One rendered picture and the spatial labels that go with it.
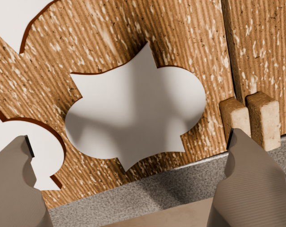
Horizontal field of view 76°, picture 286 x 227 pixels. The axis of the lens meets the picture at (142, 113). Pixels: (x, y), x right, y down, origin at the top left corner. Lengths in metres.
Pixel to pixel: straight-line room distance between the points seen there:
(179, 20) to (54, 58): 0.11
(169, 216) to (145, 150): 1.85
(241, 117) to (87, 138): 0.15
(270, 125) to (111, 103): 0.16
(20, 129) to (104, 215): 0.19
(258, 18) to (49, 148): 0.23
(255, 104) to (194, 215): 1.93
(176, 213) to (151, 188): 1.73
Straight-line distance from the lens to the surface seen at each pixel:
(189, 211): 2.02
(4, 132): 0.23
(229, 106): 0.19
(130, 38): 0.17
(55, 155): 0.22
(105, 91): 0.17
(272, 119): 0.21
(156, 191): 0.30
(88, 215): 0.34
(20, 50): 0.19
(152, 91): 0.17
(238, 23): 0.19
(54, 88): 0.19
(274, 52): 0.22
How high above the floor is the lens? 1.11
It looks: 63 degrees down
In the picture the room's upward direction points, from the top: 171 degrees clockwise
